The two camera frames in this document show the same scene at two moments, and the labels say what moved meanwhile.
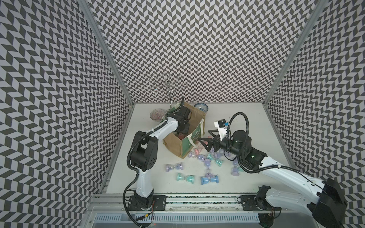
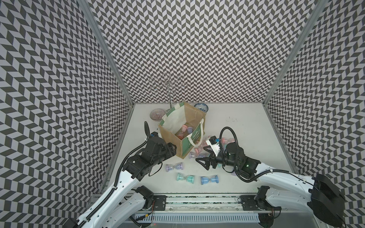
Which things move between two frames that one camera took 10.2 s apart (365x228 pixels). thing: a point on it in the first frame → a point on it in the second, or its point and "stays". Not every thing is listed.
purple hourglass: x=169 y=167 stays
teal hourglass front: x=189 y=178 stays
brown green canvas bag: x=180 y=145 stays
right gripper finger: x=210 y=141 → x=205 y=162
